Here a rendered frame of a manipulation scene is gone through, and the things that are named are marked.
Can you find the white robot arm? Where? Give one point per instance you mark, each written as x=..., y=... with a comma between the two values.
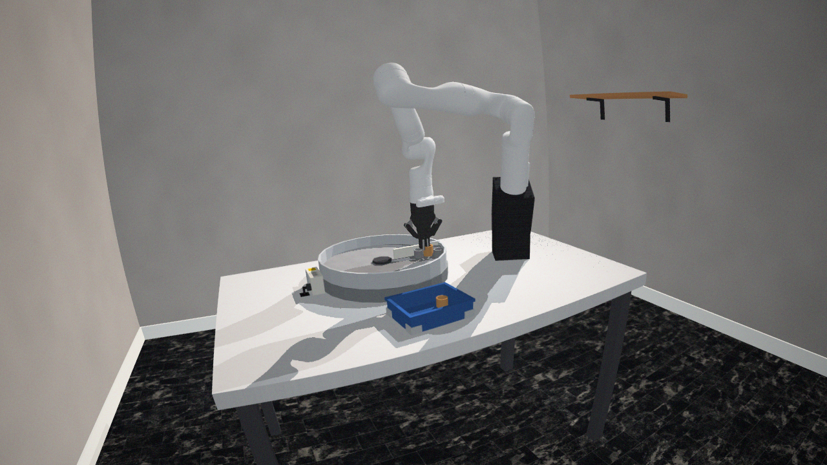
x=395, y=90

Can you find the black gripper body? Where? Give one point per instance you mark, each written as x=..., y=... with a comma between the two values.
x=421, y=213

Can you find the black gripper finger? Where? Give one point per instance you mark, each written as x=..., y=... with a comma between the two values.
x=420, y=232
x=431, y=231

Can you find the blue open-top crate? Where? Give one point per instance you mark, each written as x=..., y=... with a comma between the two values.
x=416, y=310

